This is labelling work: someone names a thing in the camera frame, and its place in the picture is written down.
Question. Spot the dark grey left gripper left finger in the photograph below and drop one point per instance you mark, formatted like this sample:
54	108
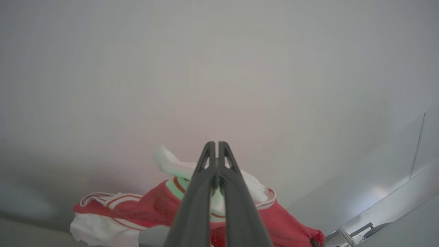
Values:
195	212

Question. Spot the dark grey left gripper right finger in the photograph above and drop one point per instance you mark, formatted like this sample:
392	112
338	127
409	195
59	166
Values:
240	216

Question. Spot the red and white garment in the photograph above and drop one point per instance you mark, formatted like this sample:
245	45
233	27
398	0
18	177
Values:
144	209

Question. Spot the grey metal frame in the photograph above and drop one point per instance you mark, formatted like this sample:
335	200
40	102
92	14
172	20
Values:
362	229

